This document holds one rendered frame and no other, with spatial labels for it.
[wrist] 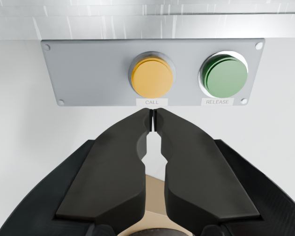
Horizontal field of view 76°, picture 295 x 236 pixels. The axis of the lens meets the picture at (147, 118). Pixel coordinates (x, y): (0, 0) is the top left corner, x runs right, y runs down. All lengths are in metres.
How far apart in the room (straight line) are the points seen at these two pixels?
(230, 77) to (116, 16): 0.12
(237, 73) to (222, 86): 0.02
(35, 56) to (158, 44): 0.20
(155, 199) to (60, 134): 0.22
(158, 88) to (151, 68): 0.02
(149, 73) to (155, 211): 0.26
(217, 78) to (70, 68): 0.14
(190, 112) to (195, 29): 0.17
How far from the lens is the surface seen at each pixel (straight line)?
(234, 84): 0.20
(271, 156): 0.45
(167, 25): 0.19
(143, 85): 0.18
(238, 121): 0.37
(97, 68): 0.20
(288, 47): 0.35
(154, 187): 0.41
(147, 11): 0.19
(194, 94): 0.21
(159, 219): 0.39
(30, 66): 0.35
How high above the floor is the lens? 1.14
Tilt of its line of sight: 60 degrees down
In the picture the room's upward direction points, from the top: 179 degrees counter-clockwise
